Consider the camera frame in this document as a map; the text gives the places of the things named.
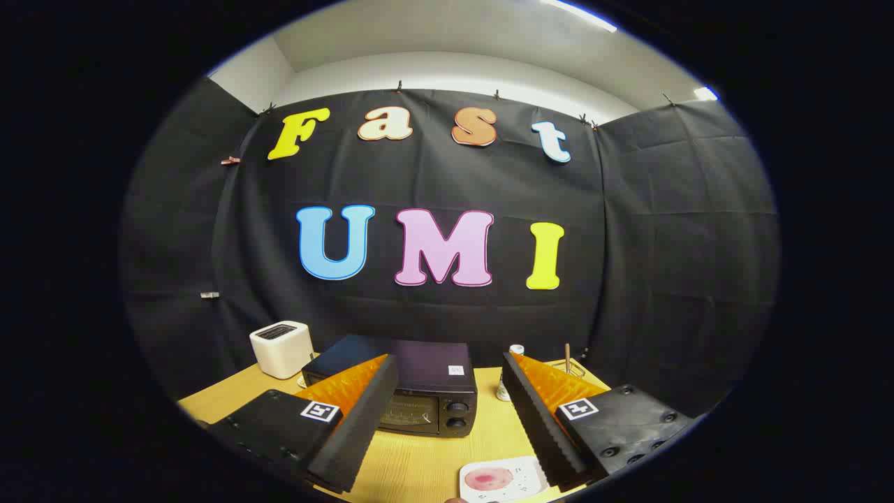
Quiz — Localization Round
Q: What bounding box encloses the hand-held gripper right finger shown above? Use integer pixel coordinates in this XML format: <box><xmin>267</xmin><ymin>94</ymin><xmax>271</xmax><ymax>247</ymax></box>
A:
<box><xmin>501</xmin><ymin>351</ymin><xmax>699</xmax><ymax>493</ymax></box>

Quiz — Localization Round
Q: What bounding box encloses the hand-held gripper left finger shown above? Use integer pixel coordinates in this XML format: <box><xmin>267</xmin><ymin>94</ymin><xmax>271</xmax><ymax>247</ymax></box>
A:
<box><xmin>206</xmin><ymin>353</ymin><xmax>400</xmax><ymax>495</ymax></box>

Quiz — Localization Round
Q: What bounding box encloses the toaster oven glass door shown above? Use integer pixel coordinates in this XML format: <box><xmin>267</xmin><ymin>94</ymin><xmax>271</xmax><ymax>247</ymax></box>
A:
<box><xmin>377</xmin><ymin>393</ymin><xmax>448</xmax><ymax>435</ymax></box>

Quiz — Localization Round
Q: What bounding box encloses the white square plate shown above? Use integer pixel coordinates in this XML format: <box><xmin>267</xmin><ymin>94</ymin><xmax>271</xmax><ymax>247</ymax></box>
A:
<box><xmin>459</xmin><ymin>456</ymin><xmax>550</xmax><ymax>503</ymax></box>

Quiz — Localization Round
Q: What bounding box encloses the pink meat slice food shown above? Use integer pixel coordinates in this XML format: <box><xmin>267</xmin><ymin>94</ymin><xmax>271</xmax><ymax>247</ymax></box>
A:
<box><xmin>464</xmin><ymin>467</ymin><xmax>515</xmax><ymax>493</ymax></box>

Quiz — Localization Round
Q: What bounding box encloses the black toaster oven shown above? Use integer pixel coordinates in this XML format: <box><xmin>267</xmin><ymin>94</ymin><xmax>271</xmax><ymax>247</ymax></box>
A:
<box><xmin>302</xmin><ymin>334</ymin><xmax>478</xmax><ymax>439</ymax></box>

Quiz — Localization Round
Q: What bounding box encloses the white pop-up toaster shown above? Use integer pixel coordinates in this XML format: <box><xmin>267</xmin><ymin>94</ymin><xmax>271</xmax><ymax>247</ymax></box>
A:
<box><xmin>249</xmin><ymin>321</ymin><xmax>314</xmax><ymax>380</ymax></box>

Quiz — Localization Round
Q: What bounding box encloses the small white-capped bottle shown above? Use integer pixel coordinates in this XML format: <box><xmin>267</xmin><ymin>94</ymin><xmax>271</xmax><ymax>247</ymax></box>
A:
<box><xmin>496</xmin><ymin>344</ymin><xmax>525</xmax><ymax>402</ymax></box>

